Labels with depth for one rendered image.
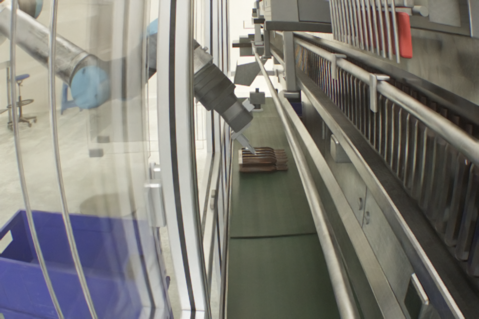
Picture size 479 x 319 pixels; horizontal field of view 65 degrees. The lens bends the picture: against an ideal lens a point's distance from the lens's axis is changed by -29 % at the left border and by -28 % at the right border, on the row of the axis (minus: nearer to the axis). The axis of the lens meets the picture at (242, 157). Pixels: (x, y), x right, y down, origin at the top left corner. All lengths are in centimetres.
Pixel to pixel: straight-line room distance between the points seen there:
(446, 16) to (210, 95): 60
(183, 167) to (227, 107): 39
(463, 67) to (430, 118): 52
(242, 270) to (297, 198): 28
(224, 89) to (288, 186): 22
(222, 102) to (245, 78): 113
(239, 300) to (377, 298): 17
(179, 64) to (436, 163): 38
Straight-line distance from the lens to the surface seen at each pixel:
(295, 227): 74
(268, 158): 99
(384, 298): 46
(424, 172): 32
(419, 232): 32
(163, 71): 59
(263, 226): 75
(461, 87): 80
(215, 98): 98
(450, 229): 28
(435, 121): 26
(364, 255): 55
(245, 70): 210
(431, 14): 54
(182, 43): 59
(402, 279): 65
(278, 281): 59
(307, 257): 65
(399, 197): 38
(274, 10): 117
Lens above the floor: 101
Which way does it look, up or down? 17 degrees down
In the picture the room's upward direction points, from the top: 2 degrees counter-clockwise
